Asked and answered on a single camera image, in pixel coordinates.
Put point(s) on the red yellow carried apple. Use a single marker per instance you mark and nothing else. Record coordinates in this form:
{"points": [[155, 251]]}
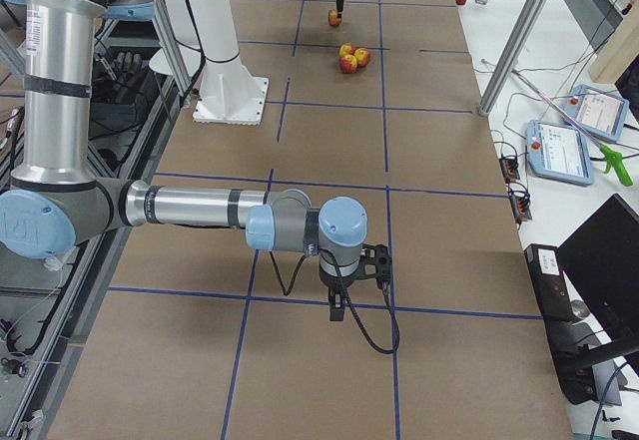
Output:
{"points": [[334, 18]]}

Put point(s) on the red yellow apple far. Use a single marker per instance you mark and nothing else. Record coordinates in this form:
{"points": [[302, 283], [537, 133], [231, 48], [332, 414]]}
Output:
{"points": [[346, 49]]}

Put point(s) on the red yellow apple side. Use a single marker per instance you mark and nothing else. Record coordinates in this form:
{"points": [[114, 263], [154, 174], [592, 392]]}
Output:
{"points": [[362, 56]]}

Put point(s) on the red yellow apple near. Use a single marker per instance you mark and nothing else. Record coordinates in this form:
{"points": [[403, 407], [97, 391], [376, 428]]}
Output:
{"points": [[348, 64]]}

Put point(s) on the orange black connector lower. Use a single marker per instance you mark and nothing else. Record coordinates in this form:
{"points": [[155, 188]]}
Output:
{"points": [[519, 197]]}

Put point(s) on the black mini computer box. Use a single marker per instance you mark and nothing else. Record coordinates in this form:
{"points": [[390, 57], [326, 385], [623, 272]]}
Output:
{"points": [[549, 284]]}

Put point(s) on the blue teach pendant near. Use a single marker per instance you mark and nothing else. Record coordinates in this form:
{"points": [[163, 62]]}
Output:
{"points": [[558, 152]]}

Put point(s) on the blue teach pendant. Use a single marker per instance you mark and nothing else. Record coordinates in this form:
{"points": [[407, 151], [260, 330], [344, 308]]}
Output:
{"points": [[558, 152], [602, 114]]}

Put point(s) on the black monitor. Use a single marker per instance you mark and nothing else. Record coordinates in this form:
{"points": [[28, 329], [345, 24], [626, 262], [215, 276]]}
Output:
{"points": [[601, 260]]}

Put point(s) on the wooden board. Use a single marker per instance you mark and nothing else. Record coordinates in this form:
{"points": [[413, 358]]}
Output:
{"points": [[619, 52]]}

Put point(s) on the blue teach pendant far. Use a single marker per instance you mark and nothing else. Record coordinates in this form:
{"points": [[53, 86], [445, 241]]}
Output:
{"points": [[602, 114]]}

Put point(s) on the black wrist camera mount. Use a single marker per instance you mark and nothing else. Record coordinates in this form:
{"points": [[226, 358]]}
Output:
{"points": [[376, 263]]}

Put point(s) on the white camera pillar with base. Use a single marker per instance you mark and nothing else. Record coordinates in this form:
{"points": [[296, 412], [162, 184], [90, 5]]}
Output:
{"points": [[206, 37]]}

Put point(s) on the aluminium frame post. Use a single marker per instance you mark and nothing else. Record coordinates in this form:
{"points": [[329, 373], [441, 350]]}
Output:
{"points": [[518, 36]]}

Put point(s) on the metal reacher with green handle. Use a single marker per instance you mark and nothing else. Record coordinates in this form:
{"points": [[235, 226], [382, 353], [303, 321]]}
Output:
{"points": [[613, 159]]}

